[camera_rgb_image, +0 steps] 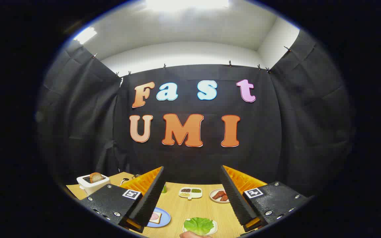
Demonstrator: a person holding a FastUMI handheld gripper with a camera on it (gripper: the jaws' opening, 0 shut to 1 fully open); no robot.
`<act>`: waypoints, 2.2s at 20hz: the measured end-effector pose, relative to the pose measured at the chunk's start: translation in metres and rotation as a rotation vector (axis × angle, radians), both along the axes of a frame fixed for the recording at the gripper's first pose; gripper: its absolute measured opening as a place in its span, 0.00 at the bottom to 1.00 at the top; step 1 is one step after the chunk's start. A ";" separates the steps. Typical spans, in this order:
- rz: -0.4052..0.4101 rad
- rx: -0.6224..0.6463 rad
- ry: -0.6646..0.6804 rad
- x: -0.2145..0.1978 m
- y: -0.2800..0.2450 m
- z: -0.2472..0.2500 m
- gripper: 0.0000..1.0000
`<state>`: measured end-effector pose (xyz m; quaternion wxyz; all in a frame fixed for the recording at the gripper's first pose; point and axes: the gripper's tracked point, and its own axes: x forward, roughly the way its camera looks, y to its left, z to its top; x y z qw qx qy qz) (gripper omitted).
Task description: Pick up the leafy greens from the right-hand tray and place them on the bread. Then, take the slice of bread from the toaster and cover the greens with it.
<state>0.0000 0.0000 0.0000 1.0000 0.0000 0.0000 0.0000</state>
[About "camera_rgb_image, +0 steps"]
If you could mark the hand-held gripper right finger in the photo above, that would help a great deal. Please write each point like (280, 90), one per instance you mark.
(235, 198)

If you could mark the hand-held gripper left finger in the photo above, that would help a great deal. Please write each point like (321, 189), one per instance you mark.
(150, 198)

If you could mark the green lettuce leaf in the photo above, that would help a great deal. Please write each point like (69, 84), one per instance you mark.
(198, 225)

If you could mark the toasted bread slice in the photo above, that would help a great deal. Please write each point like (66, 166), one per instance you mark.
(95, 178)

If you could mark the brown meat piece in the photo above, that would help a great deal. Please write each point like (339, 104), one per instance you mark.
(218, 195)
(224, 198)

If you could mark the green and silver bottle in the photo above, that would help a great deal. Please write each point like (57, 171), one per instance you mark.
(164, 189)

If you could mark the pink ham slice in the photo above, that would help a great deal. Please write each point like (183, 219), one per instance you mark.
(153, 217)

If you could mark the white bread slice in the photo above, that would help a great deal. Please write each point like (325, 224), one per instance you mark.
(159, 218)

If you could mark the blue plate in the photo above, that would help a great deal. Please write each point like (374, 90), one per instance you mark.
(164, 218)

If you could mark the white oval plate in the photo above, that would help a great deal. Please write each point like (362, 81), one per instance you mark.
(211, 195)

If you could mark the white square plate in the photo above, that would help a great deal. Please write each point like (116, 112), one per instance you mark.
(215, 228)

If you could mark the pile of dark red beans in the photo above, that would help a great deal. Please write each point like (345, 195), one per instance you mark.
(186, 190)

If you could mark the white divided dish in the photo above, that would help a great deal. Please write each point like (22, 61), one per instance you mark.
(195, 195)

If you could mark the pile of green beans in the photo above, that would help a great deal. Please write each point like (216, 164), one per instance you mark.
(195, 190)

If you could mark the white toaster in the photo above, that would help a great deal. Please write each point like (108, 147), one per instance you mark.
(93, 187)

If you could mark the black backdrop cloth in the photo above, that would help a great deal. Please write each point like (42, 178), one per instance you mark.
(276, 132)

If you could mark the ceiling light panel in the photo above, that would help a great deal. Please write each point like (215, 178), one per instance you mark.
(85, 35)
(187, 4)

